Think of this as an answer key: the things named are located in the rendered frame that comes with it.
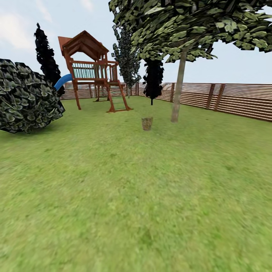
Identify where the wicker basket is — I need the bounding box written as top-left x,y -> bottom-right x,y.
142,117 -> 153,131

